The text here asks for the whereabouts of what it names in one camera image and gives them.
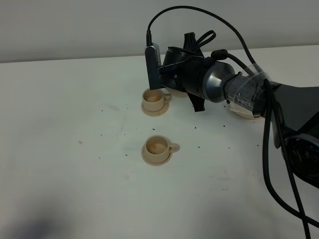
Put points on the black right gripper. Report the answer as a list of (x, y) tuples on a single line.
[(184, 69)]

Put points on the beige ceramic teapot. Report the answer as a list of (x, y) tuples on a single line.
[(177, 93)]

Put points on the beige teapot saucer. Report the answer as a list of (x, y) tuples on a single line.
[(246, 115)]

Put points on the far beige saucer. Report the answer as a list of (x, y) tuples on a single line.
[(154, 112)]

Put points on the far beige teacup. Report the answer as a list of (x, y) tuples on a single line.
[(155, 100)]

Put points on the beige teacup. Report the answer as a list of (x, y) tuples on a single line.
[(155, 100), (160, 145)]

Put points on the near beige teacup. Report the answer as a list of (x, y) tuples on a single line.
[(160, 145)]

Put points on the near beige saucer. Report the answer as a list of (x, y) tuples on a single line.
[(154, 159)]

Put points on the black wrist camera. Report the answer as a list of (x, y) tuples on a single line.
[(153, 62)]

